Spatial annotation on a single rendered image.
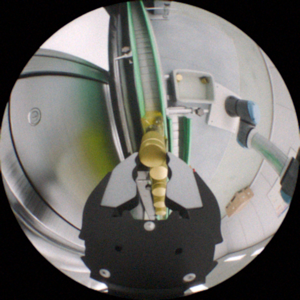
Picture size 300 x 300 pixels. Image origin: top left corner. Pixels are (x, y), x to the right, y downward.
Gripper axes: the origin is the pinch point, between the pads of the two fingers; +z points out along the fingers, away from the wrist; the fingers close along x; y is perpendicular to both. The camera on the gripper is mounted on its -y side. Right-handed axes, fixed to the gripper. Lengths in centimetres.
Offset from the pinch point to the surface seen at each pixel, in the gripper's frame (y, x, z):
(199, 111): -4.0, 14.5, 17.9
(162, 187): 9.8, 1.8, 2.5
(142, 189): 46, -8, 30
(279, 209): 161, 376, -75
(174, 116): 0.2, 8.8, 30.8
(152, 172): 5.4, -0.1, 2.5
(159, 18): -66, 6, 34
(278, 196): 143, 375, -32
